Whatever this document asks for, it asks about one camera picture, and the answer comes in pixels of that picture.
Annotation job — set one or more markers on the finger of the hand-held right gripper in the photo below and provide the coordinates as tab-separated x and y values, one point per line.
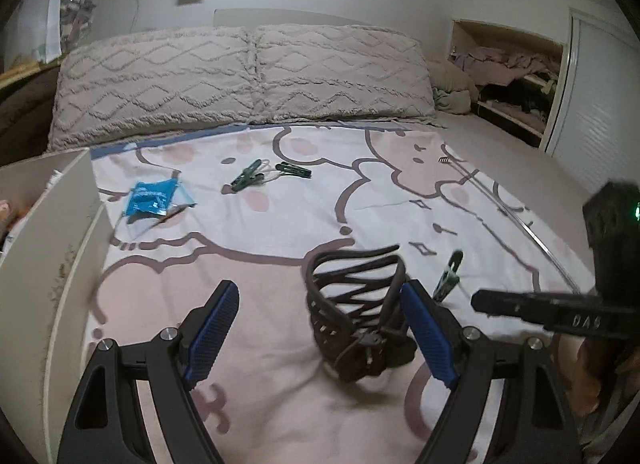
510	305

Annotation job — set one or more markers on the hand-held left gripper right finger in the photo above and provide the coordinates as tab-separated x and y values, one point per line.
430	339

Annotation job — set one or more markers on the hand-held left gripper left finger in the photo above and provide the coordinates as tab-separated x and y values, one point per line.
215	329

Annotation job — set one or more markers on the green clothespin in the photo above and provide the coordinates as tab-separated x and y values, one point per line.
295	170
245	177
447	279

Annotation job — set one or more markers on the brown hair claw clip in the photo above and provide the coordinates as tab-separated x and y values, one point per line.
360	309

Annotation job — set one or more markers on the blue foil packet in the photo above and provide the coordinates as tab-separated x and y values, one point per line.
147	196

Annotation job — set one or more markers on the white shoe box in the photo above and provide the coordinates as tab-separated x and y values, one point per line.
65	244

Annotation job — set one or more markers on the person's right forearm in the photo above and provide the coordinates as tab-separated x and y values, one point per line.
615	434

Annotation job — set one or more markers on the person's right hand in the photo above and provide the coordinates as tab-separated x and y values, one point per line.
590	374

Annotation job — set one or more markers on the thin metal rod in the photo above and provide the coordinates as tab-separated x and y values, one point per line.
520	221

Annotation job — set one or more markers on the white sliding door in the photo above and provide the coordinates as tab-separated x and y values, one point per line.
595	108

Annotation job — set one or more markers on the beige bed sheet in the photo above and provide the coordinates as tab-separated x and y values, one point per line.
500	143

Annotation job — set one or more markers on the green crumpled cloth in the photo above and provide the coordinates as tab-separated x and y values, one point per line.
450	101

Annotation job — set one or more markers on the pile of clothes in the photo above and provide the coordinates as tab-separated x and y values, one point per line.
505	63

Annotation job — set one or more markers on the beige crumpled cloth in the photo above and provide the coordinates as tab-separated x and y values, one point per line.
450	76

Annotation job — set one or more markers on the beige tufted pillow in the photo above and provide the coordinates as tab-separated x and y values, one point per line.
340	73
150	88

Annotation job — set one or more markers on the brown blanket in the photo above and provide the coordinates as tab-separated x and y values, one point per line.
22	113

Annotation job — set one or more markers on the white headboard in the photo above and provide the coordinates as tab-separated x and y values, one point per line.
280	17

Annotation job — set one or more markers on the clear plastic bag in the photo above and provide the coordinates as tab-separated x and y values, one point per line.
77	13

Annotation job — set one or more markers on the white paper bag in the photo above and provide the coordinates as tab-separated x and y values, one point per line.
35	13

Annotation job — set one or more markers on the wall niche shelf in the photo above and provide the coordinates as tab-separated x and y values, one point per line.
560	88

